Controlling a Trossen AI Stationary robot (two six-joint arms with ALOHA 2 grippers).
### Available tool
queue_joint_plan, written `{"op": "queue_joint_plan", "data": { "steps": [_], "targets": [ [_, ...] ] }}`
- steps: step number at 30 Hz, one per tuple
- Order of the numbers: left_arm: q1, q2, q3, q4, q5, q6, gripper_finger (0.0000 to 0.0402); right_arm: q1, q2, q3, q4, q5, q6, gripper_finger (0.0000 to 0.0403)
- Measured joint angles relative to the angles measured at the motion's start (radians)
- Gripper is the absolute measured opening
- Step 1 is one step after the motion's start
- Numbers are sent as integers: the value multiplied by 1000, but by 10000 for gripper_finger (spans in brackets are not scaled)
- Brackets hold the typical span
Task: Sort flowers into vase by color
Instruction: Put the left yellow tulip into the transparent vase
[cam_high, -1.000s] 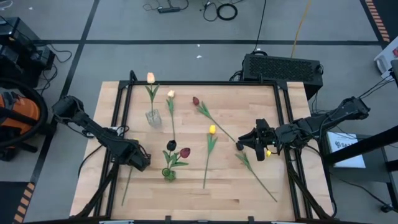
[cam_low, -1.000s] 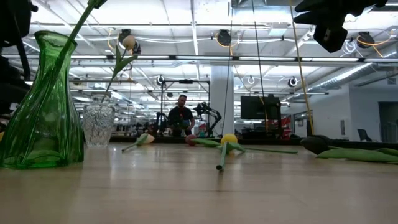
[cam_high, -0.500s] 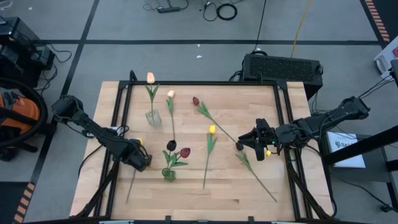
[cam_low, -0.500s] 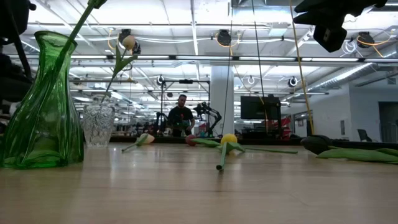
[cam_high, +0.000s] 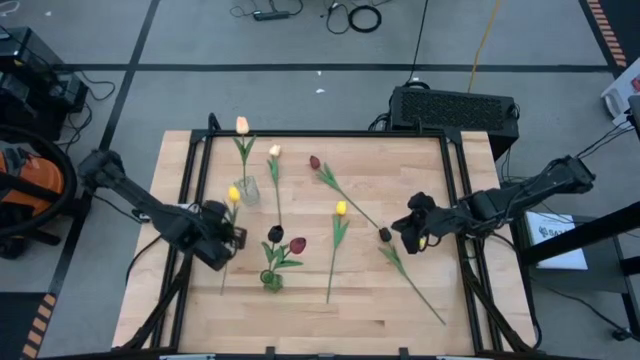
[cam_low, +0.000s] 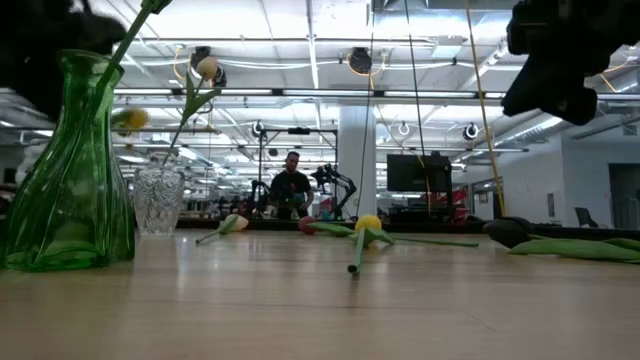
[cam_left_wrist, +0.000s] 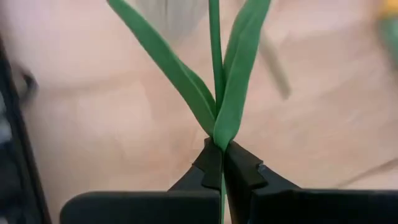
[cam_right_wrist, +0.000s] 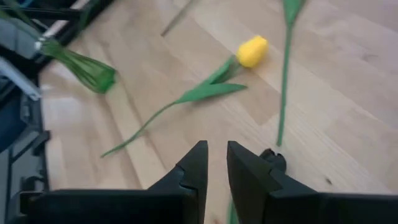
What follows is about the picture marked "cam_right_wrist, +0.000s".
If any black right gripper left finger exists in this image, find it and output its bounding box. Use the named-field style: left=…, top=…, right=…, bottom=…
left=147, top=140, right=208, bottom=224

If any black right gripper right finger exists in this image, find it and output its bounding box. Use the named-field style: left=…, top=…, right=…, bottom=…
left=226, top=140, right=318, bottom=224

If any yellow artificial tulip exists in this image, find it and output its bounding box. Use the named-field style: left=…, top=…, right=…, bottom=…
left=99, top=35, right=270, bottom=159

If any dark red artificial tulip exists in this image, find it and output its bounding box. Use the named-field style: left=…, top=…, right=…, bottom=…
left=275, top=0, right=308, bottom=147

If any green glass vase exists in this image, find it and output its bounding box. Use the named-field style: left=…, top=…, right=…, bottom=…
left=39, top=39, right=118, bottom=95

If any silver metal bracket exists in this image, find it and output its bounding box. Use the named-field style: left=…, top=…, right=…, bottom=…
left=0, top=57, right=43, bottom=102

